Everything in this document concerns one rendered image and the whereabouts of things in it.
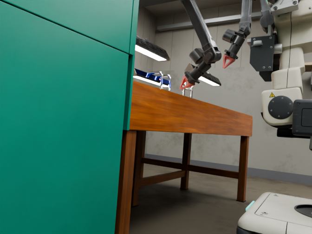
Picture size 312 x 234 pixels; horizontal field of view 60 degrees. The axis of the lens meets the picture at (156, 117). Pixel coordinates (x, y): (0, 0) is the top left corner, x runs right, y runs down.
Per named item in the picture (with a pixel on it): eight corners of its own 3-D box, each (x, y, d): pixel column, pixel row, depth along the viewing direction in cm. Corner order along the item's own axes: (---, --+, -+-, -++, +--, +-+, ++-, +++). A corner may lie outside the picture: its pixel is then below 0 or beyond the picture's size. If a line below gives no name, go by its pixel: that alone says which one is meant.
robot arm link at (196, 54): (213, 55, 132) (221, 55, 139) (199, 39, 136) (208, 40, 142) (198, 73, 140) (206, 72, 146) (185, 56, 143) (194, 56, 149)
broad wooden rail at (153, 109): (251, 136, 247) (252, 116, 247) (120, 129, 96) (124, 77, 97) (237, 135, 253) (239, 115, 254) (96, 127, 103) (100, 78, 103)
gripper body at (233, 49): (223, 51, 162) (229, 40, 160) (228, 56, 171) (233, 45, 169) (232, 55, 159) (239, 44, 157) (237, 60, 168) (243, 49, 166)
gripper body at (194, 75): (183, 72, 143) (193, 62, 140) (191, 76, 151) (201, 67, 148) (189, 81, 141) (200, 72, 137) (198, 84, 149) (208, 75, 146)
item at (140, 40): (170, 61, 179) (171, 50, 179) (103, 28, 127) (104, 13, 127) (160, 61, 183) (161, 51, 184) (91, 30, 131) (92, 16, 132)
